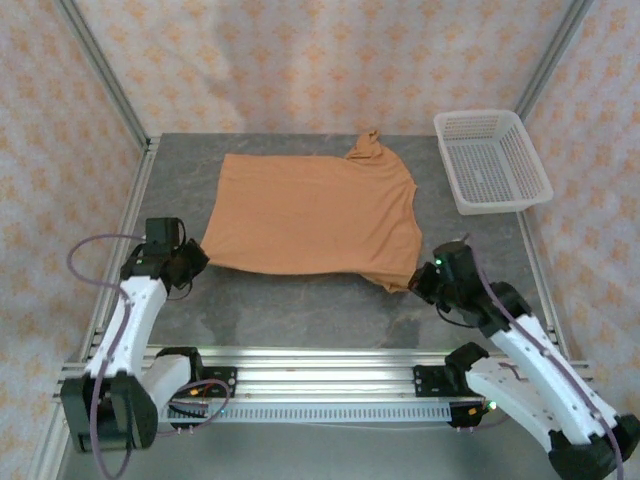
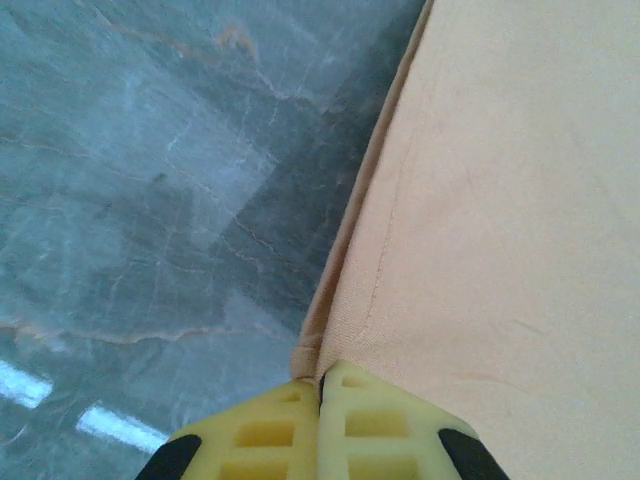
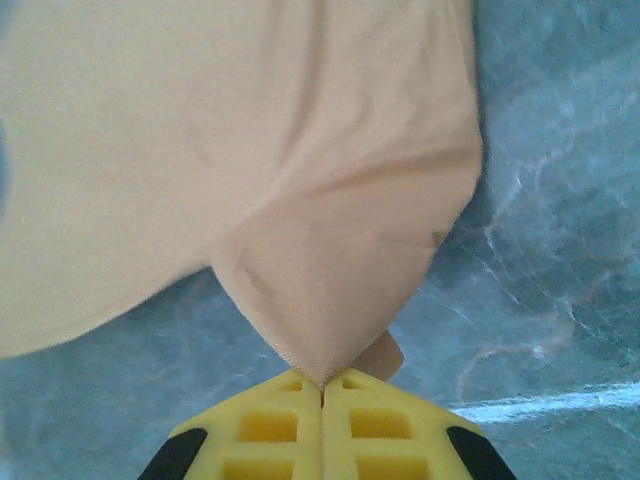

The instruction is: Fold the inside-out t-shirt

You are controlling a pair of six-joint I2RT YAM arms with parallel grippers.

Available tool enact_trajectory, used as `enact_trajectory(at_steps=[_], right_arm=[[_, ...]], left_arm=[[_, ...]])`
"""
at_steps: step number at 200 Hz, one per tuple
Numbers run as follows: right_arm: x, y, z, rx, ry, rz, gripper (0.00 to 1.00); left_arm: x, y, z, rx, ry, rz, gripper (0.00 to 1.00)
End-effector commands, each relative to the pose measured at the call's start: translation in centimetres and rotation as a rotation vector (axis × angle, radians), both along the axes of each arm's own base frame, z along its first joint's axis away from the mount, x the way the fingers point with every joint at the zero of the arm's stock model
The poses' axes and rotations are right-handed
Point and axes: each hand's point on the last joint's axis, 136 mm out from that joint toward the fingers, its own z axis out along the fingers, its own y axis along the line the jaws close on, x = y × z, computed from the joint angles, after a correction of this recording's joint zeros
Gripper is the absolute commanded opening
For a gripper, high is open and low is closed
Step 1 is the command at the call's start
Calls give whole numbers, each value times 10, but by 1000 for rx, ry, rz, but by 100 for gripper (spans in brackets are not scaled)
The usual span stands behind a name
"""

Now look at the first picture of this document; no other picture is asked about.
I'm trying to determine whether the orange t-shirt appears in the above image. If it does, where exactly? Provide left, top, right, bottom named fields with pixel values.
left=198, top=129, right=426, bottom=294

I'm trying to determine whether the black base electronics box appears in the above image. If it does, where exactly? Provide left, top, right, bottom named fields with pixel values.
left=167, top=399, right=211, bottom=432
left=448, top=399, right=501, bottom=431

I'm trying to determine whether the white perforated plastic basket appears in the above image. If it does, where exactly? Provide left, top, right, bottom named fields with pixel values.
left=432, top=109, right=555, bottom=217

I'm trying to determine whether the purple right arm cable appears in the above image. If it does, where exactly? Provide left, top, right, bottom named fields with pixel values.
left=449, top=247, right=626, bottom=480

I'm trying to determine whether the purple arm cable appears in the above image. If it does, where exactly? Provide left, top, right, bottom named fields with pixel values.
left=67, top=233, right=232, bottom=480
left=449, top=247, right=626, bottom=480

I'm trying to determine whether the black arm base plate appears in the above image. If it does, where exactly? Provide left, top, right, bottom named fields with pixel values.
left=413, top=364, right=481, bottom=399
left=189, top=366, right=239, bottom=400

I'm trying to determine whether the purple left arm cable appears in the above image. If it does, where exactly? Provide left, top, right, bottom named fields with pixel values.
left=67, top=233, right=232, bottom=480

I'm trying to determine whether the aluminium mounting rail beam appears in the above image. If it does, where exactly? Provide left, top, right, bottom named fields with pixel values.
left=58, top=348, right=600, bottom=402

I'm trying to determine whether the slotted grey cable duct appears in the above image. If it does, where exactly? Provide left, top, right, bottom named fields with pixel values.
left=149, top=403, right=454, bottom=424

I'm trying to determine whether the aluminium frame post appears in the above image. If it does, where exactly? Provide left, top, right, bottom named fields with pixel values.
left=52, top=0, right=152, bottom=147
left=514, top=0, right=597, bottom=119

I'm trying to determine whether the aluminium frame leg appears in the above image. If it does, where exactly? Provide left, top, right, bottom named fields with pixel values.
left=27, top=399, right=76, bottom=480

